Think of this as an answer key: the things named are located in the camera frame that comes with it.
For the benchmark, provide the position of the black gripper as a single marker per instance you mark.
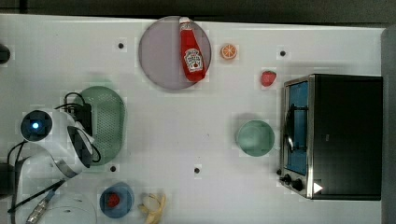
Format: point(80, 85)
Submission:
point(82, 115)

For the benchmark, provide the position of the green oval strainer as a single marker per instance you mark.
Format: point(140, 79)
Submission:
point(108, 116)

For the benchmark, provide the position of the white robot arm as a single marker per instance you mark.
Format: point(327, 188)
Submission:
point(66, 151)

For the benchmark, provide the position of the blue bowl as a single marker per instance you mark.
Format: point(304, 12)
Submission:
point(126, 200)

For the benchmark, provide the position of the grey round plate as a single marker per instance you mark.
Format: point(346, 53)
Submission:
point(159, 54)

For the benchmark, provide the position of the peeled banana toy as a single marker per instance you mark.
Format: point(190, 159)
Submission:
point(153, 207)

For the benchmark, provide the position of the red ketchup bottle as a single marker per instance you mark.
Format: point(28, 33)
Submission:
point(191, 56)

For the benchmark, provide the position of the orange slice toy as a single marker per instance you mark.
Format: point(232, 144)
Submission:
point(228, 51)

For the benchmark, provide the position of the red strawberry toy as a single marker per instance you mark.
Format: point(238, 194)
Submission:
point(268, 78)

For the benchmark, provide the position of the black toaster oven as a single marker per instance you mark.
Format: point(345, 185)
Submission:
point(331, 138)

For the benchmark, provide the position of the black cylinder upper post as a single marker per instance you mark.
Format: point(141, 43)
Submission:
point(4, 54)

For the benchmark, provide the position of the black cylinder post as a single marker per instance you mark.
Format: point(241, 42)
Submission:
point(7, 180)
point(4, 54)

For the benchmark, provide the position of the black cylinder lower post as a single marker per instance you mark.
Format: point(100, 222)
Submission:
point(7, 180)

